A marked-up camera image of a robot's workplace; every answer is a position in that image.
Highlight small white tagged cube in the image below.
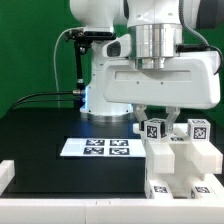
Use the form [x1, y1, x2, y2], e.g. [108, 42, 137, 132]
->
[144, 118, 167, 141]

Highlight white X-frame chair legs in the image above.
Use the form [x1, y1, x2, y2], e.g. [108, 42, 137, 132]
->
[133, 120, 223, 185]

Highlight grey white cable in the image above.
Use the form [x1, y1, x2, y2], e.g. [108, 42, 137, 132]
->
[53, 27, 81, 109]

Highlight black camera on stand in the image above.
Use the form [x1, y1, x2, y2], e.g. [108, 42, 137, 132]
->
[65, 27, 116, 106]

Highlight black cables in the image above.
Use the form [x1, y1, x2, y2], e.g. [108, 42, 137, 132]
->
[8, 89, 86, 113]

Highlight white left fence bar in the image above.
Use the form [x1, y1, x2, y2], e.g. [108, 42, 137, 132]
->
[0, 160, 15, 196]

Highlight white front fence bar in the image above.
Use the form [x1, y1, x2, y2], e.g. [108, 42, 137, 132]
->
[0, 199, 224, 224]

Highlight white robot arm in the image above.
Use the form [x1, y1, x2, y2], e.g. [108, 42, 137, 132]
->
[70, 0, 224, 121]

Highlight white flat tagged base plate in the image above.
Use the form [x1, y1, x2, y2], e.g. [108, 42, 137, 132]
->
[60, 138, 145, 158]

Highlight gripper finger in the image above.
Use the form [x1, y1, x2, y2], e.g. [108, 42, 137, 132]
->
[166, 107, 180, 133]
[133, 104, 148, 131]

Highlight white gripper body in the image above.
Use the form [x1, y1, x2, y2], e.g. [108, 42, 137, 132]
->
[103, 51, 220, 109]

